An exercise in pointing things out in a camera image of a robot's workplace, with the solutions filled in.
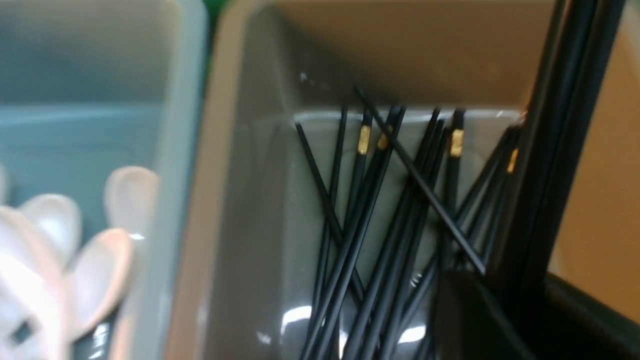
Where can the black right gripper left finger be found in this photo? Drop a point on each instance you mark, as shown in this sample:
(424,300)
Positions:
(471,325)

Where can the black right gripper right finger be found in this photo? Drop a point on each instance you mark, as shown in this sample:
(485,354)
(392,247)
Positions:
(566,323)

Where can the pile of black chopsticks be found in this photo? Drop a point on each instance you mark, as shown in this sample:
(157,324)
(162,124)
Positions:
(380,225)

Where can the brown plastic bin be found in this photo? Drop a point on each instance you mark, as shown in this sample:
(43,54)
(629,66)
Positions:
(293,56)

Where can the white spoon in bin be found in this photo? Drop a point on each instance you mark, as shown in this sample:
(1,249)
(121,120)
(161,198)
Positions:
(60,219)
(32,276)
(98,279)
(130,198)

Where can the green backdrop cloth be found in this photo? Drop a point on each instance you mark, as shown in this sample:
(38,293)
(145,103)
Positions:
(214,8)

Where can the blue plastic bin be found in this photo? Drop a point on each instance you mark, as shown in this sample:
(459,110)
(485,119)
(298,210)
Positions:
(89,86)

